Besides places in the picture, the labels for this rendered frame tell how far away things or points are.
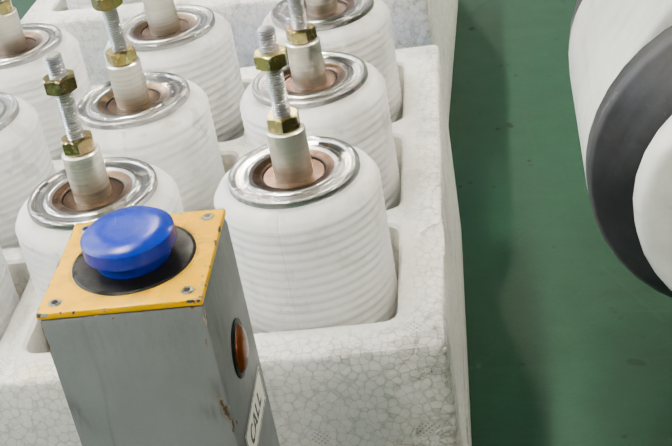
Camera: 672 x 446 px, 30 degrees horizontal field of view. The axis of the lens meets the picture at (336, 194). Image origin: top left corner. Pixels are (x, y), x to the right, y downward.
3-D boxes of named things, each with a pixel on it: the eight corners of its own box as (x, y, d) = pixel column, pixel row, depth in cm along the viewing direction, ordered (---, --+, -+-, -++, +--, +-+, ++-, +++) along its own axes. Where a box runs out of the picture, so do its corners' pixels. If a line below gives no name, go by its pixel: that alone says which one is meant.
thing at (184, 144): (281, 321, 90) (231, 96, 81) (163, 382, 86) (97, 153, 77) (217, 268, 97) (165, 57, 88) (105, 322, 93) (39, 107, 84)
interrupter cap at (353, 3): (394, -3, 92) (392, -12, 91) (338, 40, 87) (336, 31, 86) (309, -11, 96) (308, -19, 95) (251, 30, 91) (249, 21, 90)
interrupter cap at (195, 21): (227, 9, 95) (225, 0, 95) (200, 52, 89) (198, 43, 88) (134, 15, 97) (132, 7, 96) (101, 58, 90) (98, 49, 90)
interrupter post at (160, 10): (185, 25, 93) (176, -17, 92) (176, 39, 91) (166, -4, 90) (155, 27, 94) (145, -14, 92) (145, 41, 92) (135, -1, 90)
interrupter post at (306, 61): (331, 75, 82) (323, 29, 80) (326, 92, 80) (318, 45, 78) (295, 79, 82) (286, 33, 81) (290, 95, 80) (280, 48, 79)
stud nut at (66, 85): (39, 96, 69) (35, 83, 68) (53, 82, 70) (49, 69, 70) (70, 96, 68) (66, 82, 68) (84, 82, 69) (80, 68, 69)
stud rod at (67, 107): (75, 178, 71) (39, 58, 68) (83, 169, 72) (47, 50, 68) (91, 178, 71) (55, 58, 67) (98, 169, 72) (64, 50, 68)
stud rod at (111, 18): (138, 82, 82) (110, -27, 78) (124, 87, 81) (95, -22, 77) (132, 78, 82) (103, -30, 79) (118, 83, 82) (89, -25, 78)
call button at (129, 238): (189, 237, 55) (179, 198, 54) (174, 290, 52) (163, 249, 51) (102, 246, 56) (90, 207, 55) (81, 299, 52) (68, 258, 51)
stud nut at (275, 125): (275, 138, 68) (272, 124, 68) (262, 127, 70) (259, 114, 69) (307, 126, 69) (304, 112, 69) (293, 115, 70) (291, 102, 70)
